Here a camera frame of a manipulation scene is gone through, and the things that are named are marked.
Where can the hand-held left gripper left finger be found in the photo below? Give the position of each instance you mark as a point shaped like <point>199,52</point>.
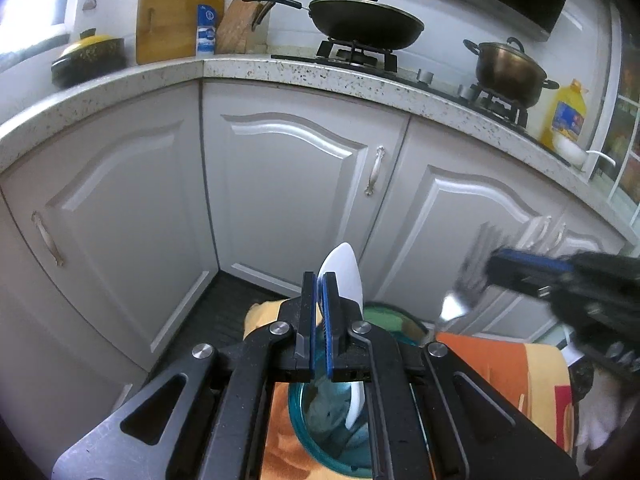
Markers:
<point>314,332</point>

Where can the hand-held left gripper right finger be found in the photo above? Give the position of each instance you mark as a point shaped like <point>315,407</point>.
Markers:
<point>329,332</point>

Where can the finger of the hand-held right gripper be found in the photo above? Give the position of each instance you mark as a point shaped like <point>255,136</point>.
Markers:
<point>535,261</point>
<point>525,285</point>

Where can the white plastic spoon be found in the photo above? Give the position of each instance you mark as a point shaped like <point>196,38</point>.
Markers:
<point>345,270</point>

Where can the silver fork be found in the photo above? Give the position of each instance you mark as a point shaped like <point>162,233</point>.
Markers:
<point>452,306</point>

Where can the floral cup with teal rim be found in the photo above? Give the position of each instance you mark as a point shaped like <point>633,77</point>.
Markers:
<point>320,425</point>

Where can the person's right hand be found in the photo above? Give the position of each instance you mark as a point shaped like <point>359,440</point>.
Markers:
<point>602,420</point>

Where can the white cabinet door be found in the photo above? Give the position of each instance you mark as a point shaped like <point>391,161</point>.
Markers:
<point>115,230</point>
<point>290,190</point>
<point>450,200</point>
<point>590,237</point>

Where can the orange dotted tablecloth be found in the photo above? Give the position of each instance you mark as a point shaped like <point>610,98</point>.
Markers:
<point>500,360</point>

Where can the dark floor mat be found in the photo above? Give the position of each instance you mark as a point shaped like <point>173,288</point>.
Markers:
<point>235,310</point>

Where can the white ceramic sauce pot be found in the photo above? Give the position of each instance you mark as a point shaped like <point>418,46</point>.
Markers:
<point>572,152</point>

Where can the yellow oil bottle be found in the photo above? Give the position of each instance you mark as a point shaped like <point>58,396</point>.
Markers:
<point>567,115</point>

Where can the white glass-pane door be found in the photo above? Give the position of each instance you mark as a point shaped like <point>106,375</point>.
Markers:
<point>622,125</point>

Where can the steel stove knob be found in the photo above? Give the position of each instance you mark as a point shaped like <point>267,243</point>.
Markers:
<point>426,76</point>
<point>466,91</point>

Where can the steel stockpot with lid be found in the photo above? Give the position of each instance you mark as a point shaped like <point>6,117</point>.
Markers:
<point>507,72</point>

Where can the black gas stove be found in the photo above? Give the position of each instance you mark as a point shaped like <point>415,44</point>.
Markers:
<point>360,57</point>

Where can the black wok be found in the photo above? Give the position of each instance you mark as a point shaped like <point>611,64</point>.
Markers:
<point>365,22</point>

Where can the wooden knife block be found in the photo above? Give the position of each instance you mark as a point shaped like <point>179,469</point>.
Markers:
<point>239,30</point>

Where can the wooden cutting board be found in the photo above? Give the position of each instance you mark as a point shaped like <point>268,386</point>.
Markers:
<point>167,25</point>

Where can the black casserole with yellow lid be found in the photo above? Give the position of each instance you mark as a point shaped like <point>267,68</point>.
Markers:
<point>90,60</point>

